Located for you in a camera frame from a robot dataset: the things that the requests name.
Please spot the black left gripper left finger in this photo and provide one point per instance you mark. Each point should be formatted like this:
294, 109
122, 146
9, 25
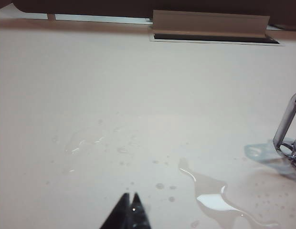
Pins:
119, 214

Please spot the brown desk partition panel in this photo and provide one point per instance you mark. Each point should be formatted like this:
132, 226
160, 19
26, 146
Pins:
114, 6

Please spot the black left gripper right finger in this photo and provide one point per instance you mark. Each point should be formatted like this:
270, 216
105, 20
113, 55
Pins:
138, 214

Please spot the small water puddle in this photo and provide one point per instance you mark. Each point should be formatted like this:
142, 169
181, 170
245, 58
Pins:
77, 145

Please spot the large water puddle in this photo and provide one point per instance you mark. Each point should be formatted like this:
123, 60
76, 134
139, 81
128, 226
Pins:
210, 190

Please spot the transparent grey plastic mug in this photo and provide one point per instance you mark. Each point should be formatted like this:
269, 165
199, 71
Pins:
285, 119

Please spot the beige partition foot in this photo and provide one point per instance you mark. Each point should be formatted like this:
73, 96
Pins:
51, 16

